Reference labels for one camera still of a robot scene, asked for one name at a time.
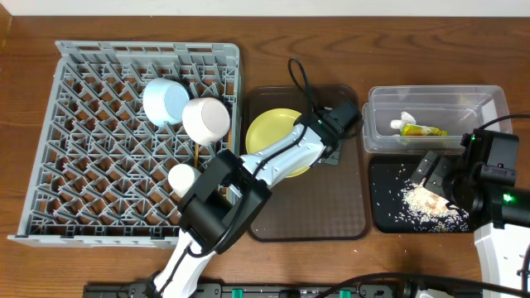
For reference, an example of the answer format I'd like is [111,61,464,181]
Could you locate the yellow plate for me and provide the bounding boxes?
[243,108,315,185]

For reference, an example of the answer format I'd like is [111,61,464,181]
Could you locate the green yellow snack wrapper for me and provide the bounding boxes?
[400,123,447,137]

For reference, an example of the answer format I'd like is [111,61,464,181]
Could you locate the brown serving tray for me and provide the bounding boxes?
[242,84,371,242]

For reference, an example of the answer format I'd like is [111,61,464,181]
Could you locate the cream white cup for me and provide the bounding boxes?
[167,164,201,198]

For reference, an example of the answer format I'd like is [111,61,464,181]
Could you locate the grey plastic dish rack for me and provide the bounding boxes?
[12,41,243,248]

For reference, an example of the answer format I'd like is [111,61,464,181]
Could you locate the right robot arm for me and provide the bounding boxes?
[411,151,529,296]

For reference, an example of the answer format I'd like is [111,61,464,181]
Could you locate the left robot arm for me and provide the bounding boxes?
[151,107,359,297]

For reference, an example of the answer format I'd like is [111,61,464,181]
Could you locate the black tray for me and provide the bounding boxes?
[368,154,477,234]

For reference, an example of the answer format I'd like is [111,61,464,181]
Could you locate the light blue bowl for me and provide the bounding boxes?
[142,78,190,127]

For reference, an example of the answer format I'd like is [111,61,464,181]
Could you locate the clear plastic bin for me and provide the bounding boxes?
[363,85,509,155]

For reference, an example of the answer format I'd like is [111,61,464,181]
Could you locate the white bowl with food residue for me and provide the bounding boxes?
[182,98,231,146]

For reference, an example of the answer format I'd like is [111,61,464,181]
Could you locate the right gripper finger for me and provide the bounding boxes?
[410,151,440,185]
[423,163,453,199]

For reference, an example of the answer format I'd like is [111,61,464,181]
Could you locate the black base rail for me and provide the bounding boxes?
[82,281,483,298]

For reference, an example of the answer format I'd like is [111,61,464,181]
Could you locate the wooden chopstick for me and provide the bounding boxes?
[227,129,232,150]
[194,143,200,169]

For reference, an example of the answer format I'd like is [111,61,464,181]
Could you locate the spilled rice food pile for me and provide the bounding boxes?
[374,164,471,233]

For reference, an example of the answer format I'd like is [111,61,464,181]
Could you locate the white tissue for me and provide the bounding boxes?
[390,112,417,130]

